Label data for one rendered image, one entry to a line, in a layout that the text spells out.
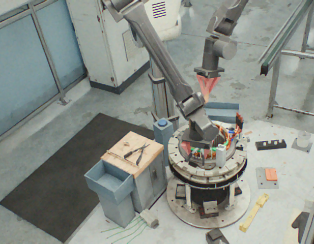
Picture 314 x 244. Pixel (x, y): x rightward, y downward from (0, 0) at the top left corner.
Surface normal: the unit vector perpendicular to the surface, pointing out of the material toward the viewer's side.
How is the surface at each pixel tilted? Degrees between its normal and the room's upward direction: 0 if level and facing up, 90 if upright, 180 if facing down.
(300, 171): 0
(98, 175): 90
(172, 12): 90
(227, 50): 80
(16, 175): 0
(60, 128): 0
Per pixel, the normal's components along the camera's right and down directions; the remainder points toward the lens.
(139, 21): 0.25, 0.42
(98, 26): -0.55, 0.58
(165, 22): 0.36, 0.56
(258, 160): -0.11, -0.77
